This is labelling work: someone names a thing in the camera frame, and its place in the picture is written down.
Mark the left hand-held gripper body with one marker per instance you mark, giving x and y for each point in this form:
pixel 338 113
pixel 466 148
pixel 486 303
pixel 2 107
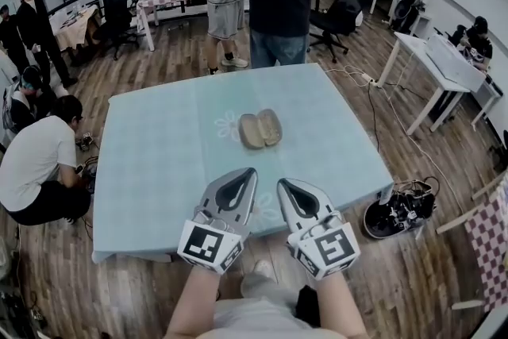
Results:
pixel 206 246

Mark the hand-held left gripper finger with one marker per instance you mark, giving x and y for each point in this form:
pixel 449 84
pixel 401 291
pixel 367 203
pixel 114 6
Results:
pixel 220 180
pixel 250 202

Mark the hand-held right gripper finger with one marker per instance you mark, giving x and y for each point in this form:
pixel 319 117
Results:
pixel 319 196
pixel 286 210

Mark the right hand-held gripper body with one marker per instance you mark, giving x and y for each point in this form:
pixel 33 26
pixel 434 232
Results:
pixel 329 250

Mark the beige glasses case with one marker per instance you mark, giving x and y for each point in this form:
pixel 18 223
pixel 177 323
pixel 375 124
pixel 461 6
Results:
pixel 250 131

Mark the person's right forearm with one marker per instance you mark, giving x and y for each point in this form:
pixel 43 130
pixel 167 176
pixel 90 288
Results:
pixel 337 301

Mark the person's left forearm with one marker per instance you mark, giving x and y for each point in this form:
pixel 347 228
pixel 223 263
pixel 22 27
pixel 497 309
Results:
pixel 190 301

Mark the black basin of gear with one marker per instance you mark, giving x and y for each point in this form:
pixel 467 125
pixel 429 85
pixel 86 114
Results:
pixel 381 218

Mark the person's shoe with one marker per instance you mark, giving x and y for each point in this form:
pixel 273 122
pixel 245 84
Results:
pixel 264 269

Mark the light blue floral tablecloth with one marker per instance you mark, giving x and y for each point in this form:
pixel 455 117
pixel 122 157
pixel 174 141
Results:
pixel 158 151

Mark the person's light shirt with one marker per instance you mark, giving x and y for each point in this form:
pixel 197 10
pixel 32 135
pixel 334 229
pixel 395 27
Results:
pixel 254 317

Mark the white power strip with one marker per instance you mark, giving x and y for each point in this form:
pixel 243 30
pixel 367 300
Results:
pixel 367 80

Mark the long white table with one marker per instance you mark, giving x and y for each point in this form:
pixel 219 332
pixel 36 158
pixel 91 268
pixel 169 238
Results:
pixel 412 51

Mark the black office chair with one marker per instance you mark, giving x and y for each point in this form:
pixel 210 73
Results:
pixel 341 12
pixel 115 4

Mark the small white side table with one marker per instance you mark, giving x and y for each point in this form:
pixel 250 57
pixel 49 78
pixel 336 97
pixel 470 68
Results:
pixel 490 91

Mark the black backpack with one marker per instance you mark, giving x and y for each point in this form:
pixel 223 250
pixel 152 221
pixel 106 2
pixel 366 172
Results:
pixel 410 8

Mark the table with cream cloth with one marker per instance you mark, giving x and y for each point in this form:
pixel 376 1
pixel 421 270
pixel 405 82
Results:
pixel 75 21

